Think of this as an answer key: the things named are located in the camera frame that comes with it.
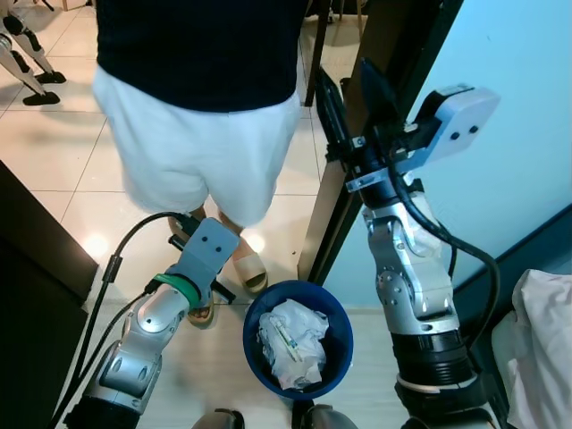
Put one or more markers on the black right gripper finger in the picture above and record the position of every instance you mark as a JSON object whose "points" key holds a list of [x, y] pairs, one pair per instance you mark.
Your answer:
{"points": [[375, 103], [332, 121]]}

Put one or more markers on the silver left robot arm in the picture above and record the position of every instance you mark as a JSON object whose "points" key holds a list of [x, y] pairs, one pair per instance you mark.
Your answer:
{"points": [[134, 349]]}

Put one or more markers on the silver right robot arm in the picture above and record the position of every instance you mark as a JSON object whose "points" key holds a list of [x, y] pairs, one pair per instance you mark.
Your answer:
{"points": [[411, 277]]}

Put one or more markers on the beige sandal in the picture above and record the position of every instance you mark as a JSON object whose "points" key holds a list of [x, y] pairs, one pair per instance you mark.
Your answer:
{"points": [[250, 273], [200, 315]]}

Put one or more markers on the dark brown door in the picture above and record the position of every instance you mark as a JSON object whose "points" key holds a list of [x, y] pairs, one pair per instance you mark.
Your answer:
{"points": [[393, 45]]}

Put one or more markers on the white crumpled trash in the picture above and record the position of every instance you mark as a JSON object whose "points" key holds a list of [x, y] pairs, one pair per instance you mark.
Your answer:
{"points": [[304, 357]]}

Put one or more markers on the blue round trash bin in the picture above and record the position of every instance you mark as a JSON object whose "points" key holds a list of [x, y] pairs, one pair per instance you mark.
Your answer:
{"points": [[340, 344]]}

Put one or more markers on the grey robot left leg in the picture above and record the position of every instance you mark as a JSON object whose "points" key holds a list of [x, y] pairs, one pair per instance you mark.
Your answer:
{"points": [[219, 420]]}

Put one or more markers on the grey robot leg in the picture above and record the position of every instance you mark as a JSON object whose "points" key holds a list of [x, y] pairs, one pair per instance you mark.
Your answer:
{"points": [[219, 420], [331, 418]]}

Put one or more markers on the person in white shorts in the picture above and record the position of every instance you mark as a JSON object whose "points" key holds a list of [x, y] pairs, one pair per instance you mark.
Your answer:
{"points": [[197, 152]]}

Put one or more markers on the grey robot right leg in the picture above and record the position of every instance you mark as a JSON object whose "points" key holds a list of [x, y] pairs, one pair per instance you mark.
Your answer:
{"points": [[331, 418]]}

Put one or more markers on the black cabinet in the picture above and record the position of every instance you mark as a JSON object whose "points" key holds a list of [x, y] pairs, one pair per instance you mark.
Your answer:
{"points": [[36, 313]]}

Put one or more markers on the white black humanoid robot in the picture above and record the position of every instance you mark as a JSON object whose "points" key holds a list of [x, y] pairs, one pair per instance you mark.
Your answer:
{"points": [[27, 63]]}

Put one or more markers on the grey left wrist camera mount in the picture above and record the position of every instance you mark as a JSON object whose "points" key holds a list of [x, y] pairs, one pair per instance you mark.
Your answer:
{"points": [[210, 250]]}

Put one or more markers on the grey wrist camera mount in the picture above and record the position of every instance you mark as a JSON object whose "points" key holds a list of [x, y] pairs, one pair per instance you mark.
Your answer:
{"points": [[210, 250], [460, 121]]}

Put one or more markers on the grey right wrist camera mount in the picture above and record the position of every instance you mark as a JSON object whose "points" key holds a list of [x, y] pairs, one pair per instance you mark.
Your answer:
{"points": [[460, 121]]}

